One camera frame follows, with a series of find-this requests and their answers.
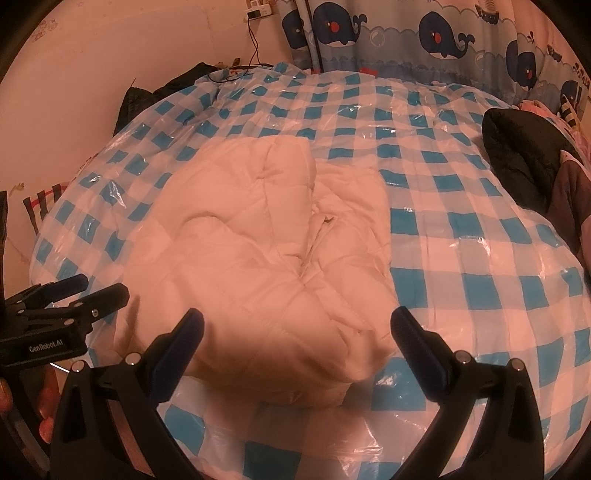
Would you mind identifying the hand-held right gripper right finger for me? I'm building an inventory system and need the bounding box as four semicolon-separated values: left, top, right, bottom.
390;306;544;480

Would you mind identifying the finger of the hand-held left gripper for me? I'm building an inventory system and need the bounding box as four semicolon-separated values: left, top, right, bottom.
7;274;89;311
28;283;130;330

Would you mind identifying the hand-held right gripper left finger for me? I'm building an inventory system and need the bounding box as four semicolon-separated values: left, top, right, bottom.
50;307;205;480

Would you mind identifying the white quilted jacket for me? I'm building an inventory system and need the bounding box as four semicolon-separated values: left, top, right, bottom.
113;135;393;409

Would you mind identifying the person's left hand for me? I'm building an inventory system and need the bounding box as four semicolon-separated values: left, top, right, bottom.
36;367;64;443

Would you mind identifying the striped cloth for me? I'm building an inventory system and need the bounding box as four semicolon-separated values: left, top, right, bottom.
22;184;70;238

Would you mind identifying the blue checkered plastic sheet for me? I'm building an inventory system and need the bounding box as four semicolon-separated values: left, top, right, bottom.
28;60;591;480

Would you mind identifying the brown garment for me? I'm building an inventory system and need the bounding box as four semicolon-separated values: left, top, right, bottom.
547;150;591;278

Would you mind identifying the black garment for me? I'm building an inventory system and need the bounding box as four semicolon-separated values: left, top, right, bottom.
481;107;585;217

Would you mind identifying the pink cloth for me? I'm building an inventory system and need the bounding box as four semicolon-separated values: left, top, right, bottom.
519;99;591;139

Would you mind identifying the whale print curtain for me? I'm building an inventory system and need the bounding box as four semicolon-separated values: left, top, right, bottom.
277;0;591;125

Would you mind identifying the black cable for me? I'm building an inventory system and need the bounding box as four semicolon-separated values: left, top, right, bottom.
203;18;264;86

